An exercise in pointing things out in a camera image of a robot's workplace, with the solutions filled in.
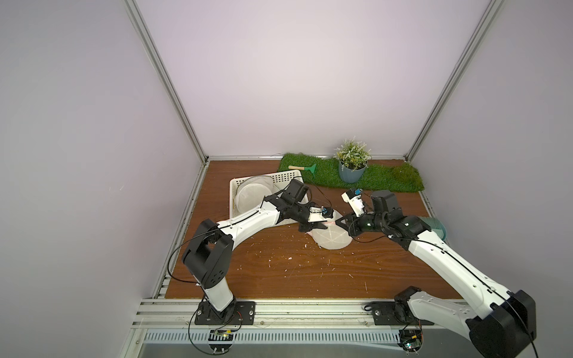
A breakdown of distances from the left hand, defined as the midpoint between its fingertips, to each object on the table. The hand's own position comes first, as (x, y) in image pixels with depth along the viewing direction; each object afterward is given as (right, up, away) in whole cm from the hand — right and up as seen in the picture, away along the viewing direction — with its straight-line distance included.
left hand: (327, 222), depth 80 cm
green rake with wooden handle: (-3, +21, +32) cm, 39 cm away
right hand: (+3, +3, -5) cm, 6 cm away
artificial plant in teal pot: (+14, +25, +17) cm, 34 cm away
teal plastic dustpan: (+48, -4, +13) cm, 50 cm away
